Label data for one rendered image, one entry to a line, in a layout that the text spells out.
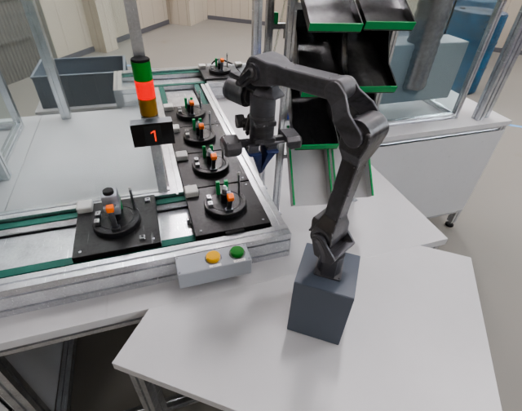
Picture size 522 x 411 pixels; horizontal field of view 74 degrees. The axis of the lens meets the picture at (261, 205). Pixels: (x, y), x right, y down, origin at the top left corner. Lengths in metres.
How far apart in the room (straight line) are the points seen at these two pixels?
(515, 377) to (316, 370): 1.50
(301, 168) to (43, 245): 0.84
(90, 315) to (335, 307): 0.65
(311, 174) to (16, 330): 0.94
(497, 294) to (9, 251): 2.49
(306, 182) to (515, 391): 1.54
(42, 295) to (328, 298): 0.75
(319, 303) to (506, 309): 1.83
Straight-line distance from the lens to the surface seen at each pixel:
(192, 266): 0.98
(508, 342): 2.41
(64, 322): 1.10
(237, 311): 1.01
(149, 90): 1.04
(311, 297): 0.85
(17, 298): 1.12
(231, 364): 0.93
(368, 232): 1.30
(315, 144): 1.03
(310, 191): 1.15
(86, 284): 1.07
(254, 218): 1.10
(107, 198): 1.07
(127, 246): 1.06
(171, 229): 1.17
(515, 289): 2.72
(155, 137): 1.09
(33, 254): 1.23
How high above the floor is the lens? 1.70
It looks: 39 degrees down
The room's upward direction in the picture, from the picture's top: 3 degrees clockwise
